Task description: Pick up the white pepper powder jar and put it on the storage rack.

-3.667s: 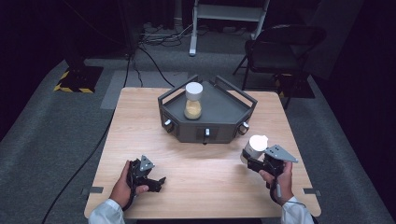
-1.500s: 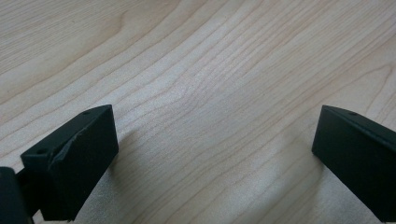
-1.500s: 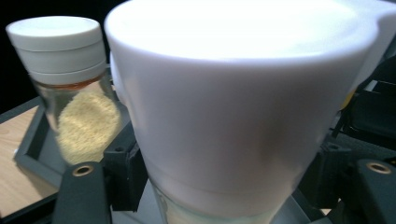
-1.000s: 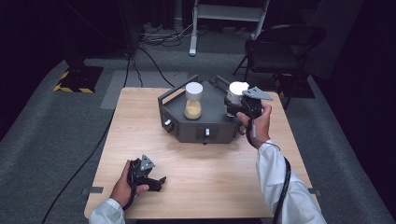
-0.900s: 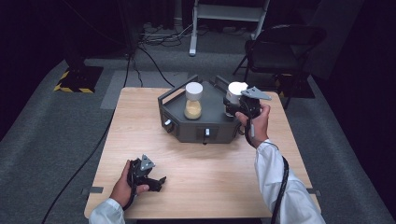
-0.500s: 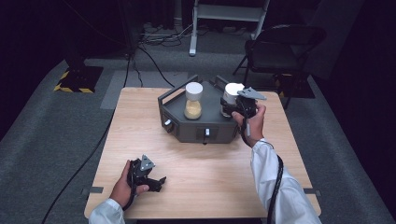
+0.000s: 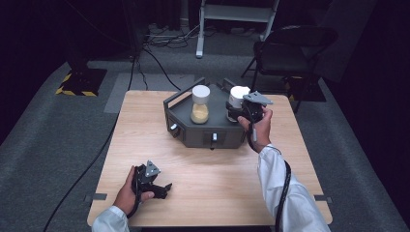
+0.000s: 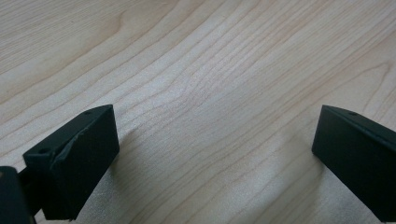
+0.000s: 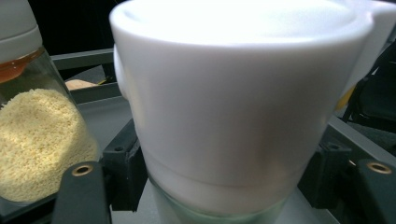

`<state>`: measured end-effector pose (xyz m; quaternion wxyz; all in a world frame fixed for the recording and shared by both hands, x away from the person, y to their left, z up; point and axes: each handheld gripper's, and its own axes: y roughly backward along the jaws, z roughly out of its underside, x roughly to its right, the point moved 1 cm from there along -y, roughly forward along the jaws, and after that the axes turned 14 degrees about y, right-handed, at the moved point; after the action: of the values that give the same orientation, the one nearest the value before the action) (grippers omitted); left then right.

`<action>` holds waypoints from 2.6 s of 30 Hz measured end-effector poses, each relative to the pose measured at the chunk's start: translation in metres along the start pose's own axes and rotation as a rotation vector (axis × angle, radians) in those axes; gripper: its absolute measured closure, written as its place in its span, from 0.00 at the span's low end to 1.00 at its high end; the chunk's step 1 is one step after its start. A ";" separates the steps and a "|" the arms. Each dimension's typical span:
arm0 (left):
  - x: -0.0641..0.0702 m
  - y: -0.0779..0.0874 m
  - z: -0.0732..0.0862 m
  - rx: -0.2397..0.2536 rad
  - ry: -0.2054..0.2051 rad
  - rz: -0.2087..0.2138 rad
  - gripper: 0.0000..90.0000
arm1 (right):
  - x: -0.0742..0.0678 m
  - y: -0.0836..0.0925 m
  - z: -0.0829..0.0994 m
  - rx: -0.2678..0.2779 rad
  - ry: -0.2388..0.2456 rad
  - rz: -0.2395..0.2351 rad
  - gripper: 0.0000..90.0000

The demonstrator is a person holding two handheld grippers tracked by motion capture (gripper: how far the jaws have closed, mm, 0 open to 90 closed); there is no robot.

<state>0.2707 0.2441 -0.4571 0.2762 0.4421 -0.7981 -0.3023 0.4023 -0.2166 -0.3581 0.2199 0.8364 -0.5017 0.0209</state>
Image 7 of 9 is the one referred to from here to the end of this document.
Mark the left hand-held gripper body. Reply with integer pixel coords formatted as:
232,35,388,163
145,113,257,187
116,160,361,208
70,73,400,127
131,159,162,193

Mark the person's right hand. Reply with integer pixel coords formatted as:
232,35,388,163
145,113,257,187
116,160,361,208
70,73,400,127
237,107,274,154

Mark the grey tape strip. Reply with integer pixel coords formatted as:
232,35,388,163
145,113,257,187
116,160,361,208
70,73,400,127
84,192,108,203
313,194,334,204

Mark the light grey floor mat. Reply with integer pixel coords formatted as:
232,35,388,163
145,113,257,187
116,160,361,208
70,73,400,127
103,72,196,114

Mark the black folding chair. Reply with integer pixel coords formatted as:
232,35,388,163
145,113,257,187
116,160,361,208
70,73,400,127
241,24,339,114

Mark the striped base behind chair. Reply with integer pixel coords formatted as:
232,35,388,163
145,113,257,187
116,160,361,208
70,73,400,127
283,75,327,103

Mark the white jar with white lid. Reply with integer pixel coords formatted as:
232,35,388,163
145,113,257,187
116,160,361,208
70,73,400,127
227,85,251,124

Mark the curved black floor cable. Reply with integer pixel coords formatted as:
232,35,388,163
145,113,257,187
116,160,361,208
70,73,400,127
141,44,183,92

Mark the white metal stand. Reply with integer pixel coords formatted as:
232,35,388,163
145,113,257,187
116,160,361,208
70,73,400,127
195,0,280,59

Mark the glass jar with yellow contents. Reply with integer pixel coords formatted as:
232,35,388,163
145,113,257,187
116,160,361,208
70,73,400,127
190,84,211,125

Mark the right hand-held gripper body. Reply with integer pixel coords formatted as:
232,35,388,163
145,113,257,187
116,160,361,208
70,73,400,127
241,91,274,123

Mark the right hand-held gripper black cable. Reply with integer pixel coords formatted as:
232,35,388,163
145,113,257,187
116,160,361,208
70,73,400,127
241,105,293,232

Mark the bundle of floor cables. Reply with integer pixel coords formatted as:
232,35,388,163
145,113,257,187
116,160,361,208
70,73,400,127
141,22,201,50

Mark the black stand with striped base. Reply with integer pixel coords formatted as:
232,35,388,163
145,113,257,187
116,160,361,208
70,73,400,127
55,0,108,98

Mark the left hand-held gripper black cable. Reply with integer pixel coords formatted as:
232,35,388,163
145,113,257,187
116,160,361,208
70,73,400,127
127,165,143,219

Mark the dark grey corner storage rack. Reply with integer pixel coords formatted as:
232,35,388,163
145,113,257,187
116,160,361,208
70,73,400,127
162,76,263,151

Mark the hand-held gripper black cable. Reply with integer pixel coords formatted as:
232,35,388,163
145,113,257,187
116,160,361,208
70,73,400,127
241,105,293,232
127,165,143,219

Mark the long black floor cable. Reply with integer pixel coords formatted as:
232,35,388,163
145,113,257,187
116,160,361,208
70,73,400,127
43,54,137,232

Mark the person's left hand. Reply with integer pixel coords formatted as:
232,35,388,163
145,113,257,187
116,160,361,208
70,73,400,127
113,165,155,217

